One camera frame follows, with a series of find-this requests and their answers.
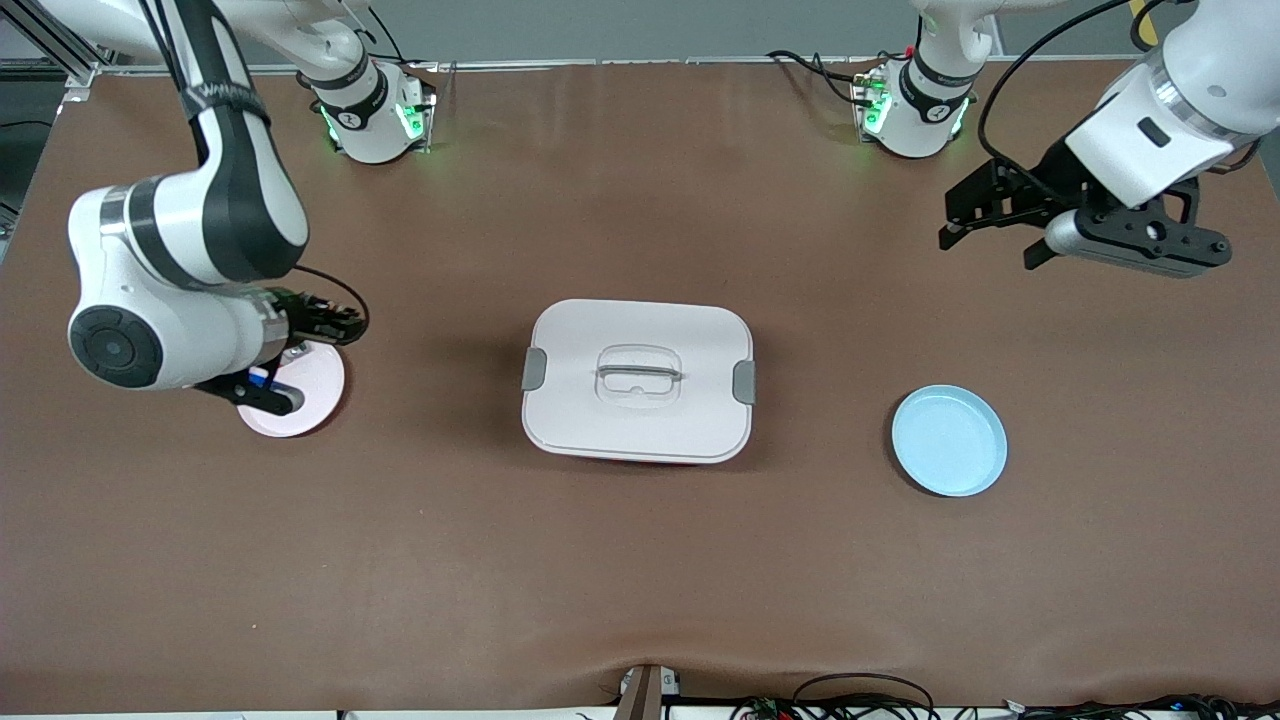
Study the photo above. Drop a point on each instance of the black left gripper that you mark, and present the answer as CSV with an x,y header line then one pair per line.
x,y
1043,178

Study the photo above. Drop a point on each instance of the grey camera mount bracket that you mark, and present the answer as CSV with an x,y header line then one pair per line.
x,y
645,695

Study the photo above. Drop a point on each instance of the aluminium frame profile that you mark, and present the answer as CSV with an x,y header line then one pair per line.
x,y
80,72

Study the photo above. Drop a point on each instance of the white lidded storage box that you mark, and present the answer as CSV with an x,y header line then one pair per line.
x,y
600,330

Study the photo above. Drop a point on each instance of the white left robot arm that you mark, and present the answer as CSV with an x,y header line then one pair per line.
x,y
1200,70

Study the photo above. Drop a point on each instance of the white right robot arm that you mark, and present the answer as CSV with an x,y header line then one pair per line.
x,y
180,340

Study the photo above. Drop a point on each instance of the brown table cover mat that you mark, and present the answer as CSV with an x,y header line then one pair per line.
x,y
640,580

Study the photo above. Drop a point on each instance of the pale pink round plate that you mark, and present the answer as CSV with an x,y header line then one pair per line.
x,y
320,390

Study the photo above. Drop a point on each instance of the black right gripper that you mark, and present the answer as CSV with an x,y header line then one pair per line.
x,y
303,314

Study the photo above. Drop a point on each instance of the light blue round plate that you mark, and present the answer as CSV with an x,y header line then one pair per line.
x,y
950,440

